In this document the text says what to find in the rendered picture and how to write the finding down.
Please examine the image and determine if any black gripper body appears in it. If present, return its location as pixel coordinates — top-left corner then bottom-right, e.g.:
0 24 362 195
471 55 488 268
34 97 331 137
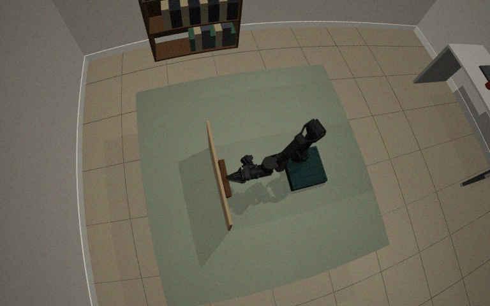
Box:
241 164 262 184

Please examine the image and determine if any dark brown picture frame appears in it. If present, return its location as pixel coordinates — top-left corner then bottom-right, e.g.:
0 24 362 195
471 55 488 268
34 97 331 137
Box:
218 159 232 198

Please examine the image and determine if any brown flat square board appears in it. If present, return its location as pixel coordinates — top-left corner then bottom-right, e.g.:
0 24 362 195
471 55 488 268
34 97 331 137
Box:
206 120 233 231

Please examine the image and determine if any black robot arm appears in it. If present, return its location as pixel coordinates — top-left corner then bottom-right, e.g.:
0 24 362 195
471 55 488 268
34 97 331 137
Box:
241 119 326 177

